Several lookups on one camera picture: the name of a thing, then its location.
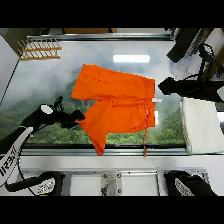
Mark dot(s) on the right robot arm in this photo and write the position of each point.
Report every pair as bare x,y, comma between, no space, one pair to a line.
200,88

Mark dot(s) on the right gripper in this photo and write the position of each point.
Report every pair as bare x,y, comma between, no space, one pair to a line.
169,86

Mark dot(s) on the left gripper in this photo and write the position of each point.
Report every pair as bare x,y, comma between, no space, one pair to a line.
71,119

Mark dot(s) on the orange shorts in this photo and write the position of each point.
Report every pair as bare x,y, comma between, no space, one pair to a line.
116,90

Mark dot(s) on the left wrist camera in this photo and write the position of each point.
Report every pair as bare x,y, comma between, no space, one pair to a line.
59,104

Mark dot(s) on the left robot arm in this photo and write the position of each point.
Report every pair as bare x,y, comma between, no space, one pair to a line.
13,146

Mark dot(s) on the silver frame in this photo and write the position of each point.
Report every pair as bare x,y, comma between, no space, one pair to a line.
113,160

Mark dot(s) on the white folded garment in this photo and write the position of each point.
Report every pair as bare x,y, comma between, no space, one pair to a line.
201,125

